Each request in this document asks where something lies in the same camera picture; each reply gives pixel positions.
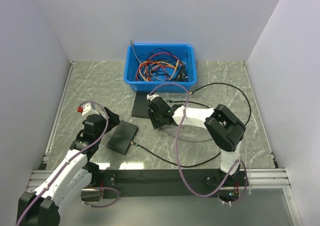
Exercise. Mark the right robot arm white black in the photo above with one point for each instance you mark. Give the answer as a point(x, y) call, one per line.
point(225, 128)

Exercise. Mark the black flat box far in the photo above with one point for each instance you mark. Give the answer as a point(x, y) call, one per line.
point(140, 106)

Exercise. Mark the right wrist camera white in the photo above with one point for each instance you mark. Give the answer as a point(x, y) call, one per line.
point(151, 97)

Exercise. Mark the black network switch box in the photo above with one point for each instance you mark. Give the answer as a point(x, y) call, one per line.
point(122, 137)

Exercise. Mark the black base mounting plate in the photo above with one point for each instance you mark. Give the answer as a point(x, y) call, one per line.
point(154, 183)

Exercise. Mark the black cable teal plug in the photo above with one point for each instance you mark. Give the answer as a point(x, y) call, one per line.
point(187, 102)

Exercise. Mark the blue plastic bin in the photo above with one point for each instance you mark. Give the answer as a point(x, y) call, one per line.
point(149, 65)

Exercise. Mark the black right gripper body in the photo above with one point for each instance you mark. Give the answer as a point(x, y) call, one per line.
point(156, 119)

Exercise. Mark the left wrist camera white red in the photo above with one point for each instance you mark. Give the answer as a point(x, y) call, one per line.
point(87, 109)

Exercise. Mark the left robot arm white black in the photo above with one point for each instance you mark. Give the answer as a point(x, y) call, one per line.
point(45, 205)

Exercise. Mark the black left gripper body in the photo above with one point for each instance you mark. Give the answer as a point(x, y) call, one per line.
point(112, 121)

